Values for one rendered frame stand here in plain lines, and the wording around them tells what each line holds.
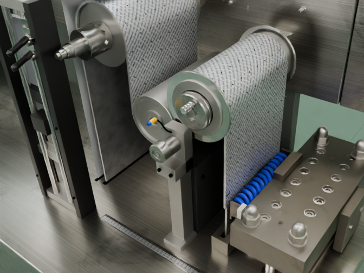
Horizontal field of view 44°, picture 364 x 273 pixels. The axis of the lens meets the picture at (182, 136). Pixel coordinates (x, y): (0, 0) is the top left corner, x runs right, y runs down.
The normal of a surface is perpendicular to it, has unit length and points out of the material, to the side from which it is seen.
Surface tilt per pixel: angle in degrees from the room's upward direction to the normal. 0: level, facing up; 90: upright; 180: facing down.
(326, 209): 0
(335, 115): 0
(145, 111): 90
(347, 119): 0
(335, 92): 90
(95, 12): 90
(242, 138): 90
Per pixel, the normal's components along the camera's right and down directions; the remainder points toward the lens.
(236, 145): 0.79, 0.32
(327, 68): -0.62, 0.47
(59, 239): -0.05, -0.82
